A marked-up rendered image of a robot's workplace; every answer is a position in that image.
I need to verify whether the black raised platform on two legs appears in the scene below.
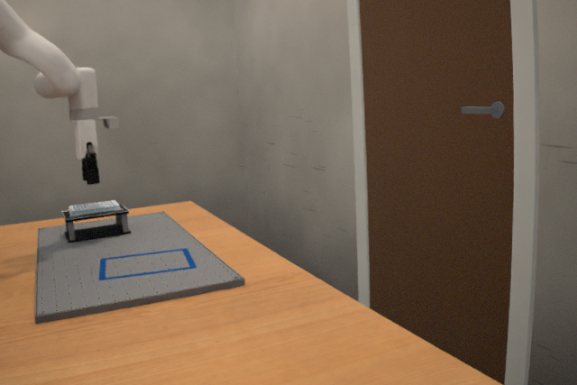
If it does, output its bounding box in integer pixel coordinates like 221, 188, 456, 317
62, 204, 132, 243

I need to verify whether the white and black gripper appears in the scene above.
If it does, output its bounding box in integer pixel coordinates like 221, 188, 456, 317
70, 118, 100, 185

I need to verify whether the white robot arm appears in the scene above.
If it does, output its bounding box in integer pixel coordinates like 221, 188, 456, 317
0, 0, 119, 128

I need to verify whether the blue rectangular tape outline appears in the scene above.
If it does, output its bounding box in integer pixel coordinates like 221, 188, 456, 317
99, 248, 197, 280

